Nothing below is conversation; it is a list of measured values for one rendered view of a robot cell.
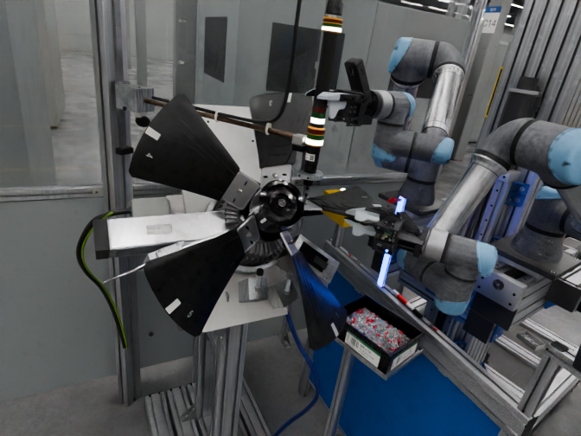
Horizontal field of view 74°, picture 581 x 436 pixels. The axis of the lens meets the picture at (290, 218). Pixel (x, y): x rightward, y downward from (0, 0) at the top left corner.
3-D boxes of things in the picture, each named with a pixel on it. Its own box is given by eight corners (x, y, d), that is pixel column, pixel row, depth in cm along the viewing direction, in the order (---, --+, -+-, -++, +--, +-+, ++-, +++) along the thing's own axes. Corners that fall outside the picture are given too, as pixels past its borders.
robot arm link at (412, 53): (405, 179, 162) (437, 50, 122) (370, 171, 166) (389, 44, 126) (410, 162, 170) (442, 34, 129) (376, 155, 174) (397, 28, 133)
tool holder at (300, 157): (284, 173, 99) (289, 135, 96) (296, 168, 105) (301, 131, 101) (316, 182, 96) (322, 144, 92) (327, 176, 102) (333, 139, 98)
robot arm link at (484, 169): (493, 101, 99) (385, 259, 106) (533, 109, 90) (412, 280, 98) (511, 124, 106) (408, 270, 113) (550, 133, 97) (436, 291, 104)
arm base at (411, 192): (411, 190, 176) (418, 169, 172) (440, 203, 165) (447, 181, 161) (390, 195, 167) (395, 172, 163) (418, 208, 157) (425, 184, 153)
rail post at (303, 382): (296, 391, 195) (322, 256, 163) (303, 389, 197) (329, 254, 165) (301, 397, 192) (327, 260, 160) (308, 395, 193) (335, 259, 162)
